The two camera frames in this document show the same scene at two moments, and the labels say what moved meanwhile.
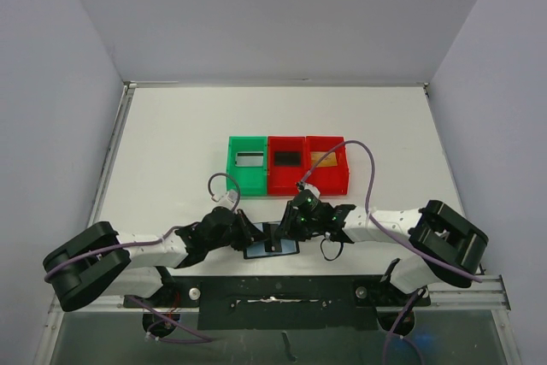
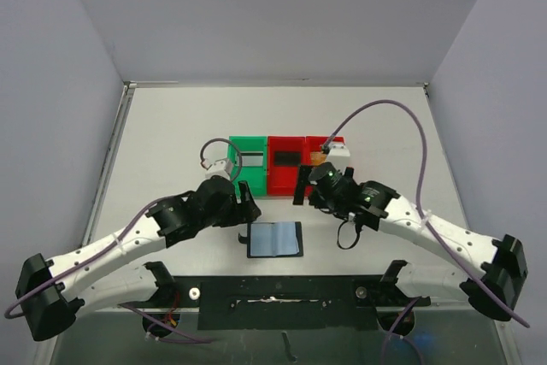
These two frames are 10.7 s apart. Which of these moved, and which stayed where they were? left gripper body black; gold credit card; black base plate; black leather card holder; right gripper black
Moved: left gripper body black; right gripper black
Stayed: black base plate; gold credit card; black leather card holder
